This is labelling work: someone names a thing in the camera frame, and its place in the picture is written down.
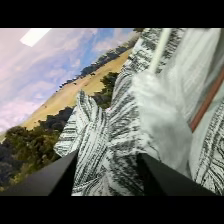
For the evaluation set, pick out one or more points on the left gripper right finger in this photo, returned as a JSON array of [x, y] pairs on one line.
[[166, 180]]

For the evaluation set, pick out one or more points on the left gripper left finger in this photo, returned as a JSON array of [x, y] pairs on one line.
[[50, 178]]

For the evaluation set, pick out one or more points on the black and white patterned shirt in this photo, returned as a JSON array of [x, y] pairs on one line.
[[113, 140]]

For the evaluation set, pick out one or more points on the brown clothes hanger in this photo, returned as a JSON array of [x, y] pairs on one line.
[[206, 103]]

